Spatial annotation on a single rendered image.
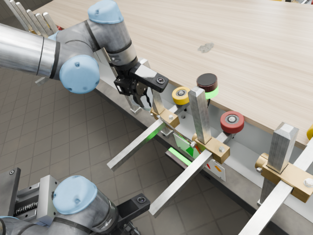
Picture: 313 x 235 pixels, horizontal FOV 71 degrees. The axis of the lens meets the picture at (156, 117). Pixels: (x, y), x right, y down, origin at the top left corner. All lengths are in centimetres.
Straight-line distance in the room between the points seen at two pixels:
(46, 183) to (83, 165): 135
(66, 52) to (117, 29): 16
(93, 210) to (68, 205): 6
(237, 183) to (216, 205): 73
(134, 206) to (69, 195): 22
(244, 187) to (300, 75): 47
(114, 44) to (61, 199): 37
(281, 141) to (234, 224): 111
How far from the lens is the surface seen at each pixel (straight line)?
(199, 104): 64
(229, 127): 79
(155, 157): 186
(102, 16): 56
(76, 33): 57
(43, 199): 77
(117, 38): 59
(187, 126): 118
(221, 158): 78
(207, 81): 65
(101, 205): 51
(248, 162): 105
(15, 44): 46
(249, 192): 90
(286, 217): 89
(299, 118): 84
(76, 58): 45
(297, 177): 64
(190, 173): 76
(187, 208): 163
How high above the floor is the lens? 153
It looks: 46 degrees down
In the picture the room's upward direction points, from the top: 22 degrees counter-clockwise
